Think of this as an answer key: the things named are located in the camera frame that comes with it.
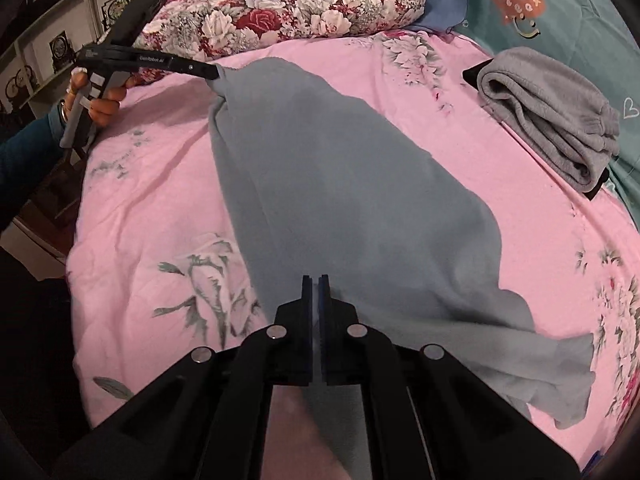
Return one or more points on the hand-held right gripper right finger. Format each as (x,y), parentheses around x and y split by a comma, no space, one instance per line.
(324,312)

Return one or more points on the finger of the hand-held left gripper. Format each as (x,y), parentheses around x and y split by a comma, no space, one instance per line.
(197,67)

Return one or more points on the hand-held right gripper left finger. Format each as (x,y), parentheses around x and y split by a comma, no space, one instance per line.
(306,312)

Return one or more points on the blue-grey pants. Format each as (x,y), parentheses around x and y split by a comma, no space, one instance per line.
(350,185)

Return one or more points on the person's left forearm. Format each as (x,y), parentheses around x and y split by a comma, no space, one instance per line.
(27,160)

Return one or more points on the folded grey pants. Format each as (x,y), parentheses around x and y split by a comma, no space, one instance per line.
(550,110)

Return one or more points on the person's left hand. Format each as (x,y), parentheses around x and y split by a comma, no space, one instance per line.
(106,107)

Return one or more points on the set of framed pictures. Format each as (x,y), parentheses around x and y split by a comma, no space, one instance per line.
(116,11)

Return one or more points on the floral red white pillow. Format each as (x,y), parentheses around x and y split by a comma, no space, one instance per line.
(280,5)

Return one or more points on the pink floral bedsheet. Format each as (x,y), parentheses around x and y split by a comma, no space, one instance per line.
(150,170)

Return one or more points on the dark wooden cabinet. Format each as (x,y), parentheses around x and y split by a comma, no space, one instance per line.
(55,195)

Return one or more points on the teal printed blanket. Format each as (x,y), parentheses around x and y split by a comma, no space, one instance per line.
(575,5)

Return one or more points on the white wall shelf unit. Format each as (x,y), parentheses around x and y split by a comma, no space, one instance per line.
(80,2)

